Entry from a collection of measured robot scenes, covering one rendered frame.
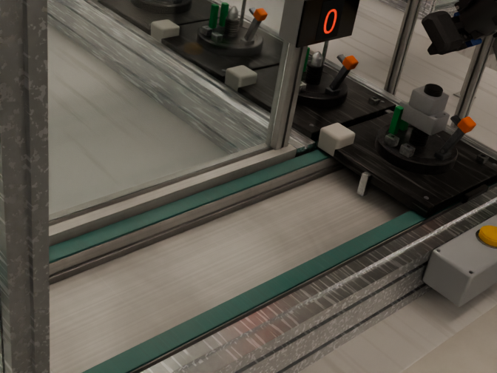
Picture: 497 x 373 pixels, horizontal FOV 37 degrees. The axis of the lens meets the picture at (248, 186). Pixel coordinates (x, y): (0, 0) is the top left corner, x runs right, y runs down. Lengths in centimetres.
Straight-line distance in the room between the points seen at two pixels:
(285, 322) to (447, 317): 32
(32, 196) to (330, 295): 55
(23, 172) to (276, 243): 67
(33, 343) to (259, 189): 67
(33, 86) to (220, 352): 50
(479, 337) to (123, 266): 52
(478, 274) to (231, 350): 40
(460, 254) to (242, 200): 34
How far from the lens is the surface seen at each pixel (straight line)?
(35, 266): 52
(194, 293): 98
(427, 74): 193
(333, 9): 111
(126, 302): 96
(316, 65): 140
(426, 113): 124
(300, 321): 91
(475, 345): 112
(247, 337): 87
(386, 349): 106
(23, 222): 50
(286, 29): 109
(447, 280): 110
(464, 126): 122
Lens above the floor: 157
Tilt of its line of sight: 33 degrees down
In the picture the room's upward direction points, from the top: 10 degrees clockwise
